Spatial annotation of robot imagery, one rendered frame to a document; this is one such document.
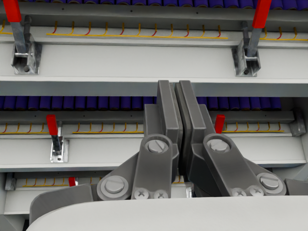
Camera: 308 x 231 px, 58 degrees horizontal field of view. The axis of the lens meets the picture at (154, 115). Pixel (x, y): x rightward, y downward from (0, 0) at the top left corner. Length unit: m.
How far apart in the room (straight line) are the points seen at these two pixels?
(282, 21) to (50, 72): 0.30
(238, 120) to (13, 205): 0.52
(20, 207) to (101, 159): 0.28
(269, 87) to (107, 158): 0.28
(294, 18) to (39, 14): 0.32
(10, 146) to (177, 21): 0.35
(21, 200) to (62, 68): 0.42
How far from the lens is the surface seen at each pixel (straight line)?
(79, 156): 0.51
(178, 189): 0.68
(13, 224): 0.79
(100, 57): 0.36
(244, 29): 0.38
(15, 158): 0.53
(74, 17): 0.37
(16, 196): 0.72
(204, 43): 0.37
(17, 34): 0.35
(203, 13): 0.38
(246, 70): 0.37
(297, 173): 0.62
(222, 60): 0.37
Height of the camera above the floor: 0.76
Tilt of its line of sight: 49 degrees down
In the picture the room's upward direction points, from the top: 5 degrees clockwise
